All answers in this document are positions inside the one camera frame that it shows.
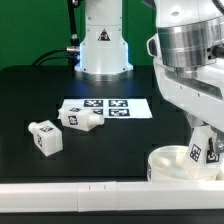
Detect white front barrier rail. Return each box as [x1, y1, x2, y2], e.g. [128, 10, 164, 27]
[0, 181, 224, 213]

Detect black pole with connector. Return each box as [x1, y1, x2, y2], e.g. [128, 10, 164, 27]
[67, 0, 82, 68]

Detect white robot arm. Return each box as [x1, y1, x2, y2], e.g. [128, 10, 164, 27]
[75, 0, 224, 153]

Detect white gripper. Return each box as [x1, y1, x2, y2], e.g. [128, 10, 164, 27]
[146, 34, 224, 154]

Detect paper sheet with markers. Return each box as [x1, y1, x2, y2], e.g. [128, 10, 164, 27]
[62, 98, 152, 119]

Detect white round stool seat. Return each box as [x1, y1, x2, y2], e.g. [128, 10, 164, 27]
[147, 145, 218, 181]

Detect black cables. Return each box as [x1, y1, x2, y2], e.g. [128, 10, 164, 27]
[31, 48, 78, 66]

